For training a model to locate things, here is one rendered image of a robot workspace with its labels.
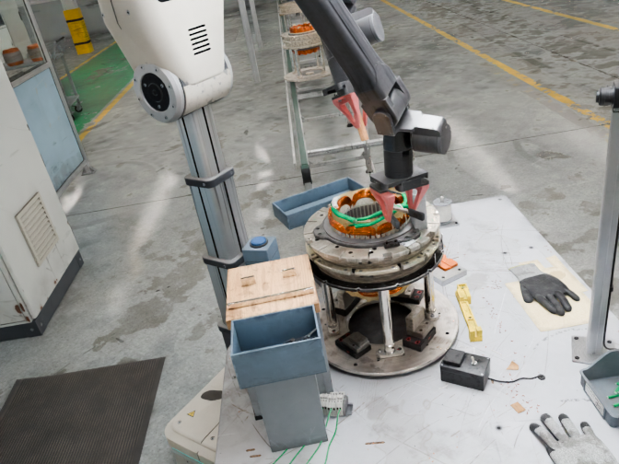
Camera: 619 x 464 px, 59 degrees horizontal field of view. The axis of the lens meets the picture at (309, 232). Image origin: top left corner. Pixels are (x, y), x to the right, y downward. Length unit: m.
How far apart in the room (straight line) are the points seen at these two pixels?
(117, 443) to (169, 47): 1.70
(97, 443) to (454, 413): 1.70
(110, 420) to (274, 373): 1.66
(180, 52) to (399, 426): 0.97
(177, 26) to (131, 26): 0.10
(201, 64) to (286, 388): 0.79
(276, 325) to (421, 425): 0.37
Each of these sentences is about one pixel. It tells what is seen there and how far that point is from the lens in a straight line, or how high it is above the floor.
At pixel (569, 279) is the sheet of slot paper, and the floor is 0.78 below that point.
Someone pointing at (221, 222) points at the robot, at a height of 1.04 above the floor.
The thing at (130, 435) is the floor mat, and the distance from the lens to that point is 2.55.
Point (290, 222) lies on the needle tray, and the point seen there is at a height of 1.04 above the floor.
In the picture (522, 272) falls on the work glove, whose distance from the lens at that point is 1.66.
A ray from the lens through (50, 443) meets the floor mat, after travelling 2.71.
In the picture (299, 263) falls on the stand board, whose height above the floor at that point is 1.07.
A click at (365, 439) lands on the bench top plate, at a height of 0.78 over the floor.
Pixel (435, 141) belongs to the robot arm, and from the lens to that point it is 1.04.
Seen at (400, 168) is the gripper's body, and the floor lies 1.28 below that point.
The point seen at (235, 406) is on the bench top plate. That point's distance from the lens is 1.35.
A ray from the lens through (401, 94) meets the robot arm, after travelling 1.04.
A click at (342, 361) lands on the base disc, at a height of 0.80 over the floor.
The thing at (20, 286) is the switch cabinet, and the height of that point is 0.32.
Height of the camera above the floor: 1.71
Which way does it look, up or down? 28 degrees down
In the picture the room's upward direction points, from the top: 10 degrees counter-clockwise
